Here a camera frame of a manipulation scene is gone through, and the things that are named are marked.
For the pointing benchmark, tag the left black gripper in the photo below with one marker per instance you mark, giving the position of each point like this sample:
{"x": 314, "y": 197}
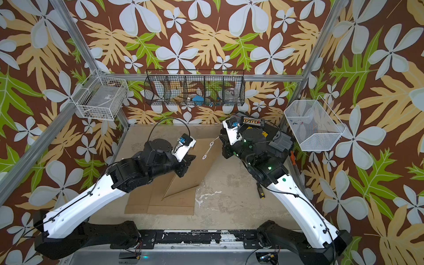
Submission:
{"x": 184, "y": 163}

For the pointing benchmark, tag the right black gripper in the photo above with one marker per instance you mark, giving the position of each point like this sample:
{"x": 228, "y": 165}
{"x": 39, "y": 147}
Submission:
{"x": 228, "y": 147}

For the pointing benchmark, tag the brown kraft file bag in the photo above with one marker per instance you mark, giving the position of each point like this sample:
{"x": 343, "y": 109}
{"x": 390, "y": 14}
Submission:
{"x": 139, "y": 200}
{"x": 181, "y": 203}
{"x": 206, "y": 152}

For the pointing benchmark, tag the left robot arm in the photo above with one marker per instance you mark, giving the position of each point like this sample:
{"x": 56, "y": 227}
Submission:
{"x": 66, "y": 229}

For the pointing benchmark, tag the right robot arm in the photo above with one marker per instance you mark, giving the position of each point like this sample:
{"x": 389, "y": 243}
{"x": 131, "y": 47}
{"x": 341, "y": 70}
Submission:
{"x": 318, "y": 242}

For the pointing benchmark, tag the black yellow toolbox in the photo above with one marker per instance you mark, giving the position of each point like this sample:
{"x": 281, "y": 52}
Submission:
{"x": 275, "y": 132}

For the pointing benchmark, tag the black yellow screwdriver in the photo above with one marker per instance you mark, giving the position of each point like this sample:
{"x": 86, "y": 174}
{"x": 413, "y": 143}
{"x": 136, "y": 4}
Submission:
{"x": 260, "y": 191}

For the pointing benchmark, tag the blue object in basket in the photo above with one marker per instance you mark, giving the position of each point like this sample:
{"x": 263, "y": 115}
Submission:
{"x": 198, "y": 100}

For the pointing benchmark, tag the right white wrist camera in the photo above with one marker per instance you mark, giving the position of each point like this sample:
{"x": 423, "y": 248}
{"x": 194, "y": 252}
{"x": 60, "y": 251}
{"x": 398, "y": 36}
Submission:
{"x": 232, "y": 126}

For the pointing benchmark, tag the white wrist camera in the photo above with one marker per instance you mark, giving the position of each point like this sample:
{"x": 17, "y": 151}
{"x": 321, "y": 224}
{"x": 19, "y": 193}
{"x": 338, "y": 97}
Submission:
{"x": 232, "y": 126}
{"x": 185, "y": 142}

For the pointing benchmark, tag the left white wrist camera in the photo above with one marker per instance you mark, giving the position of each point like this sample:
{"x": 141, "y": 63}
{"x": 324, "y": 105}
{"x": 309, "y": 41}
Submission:
{"x": 185, "y": 142}

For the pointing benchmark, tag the black wire basket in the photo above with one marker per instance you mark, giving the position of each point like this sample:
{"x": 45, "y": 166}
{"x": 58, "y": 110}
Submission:
{"x": 217, "y": 87}

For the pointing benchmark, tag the white wire basket right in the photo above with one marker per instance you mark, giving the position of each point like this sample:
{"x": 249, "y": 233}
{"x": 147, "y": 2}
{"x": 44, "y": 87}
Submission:
{"x": 315, "y": 126}

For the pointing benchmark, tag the white wire basket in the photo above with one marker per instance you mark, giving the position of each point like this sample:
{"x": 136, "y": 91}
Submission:
{"x": 100, "y": 96}
{"x": 315, "y": 126}

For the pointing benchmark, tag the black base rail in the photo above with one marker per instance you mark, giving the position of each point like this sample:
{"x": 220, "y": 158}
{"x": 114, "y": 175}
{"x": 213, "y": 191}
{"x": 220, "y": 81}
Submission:
{"x": 151, "y": 239}

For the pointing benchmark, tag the white wire basket left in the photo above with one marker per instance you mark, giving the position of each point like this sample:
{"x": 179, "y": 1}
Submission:
{"x": 100, "y": 96}

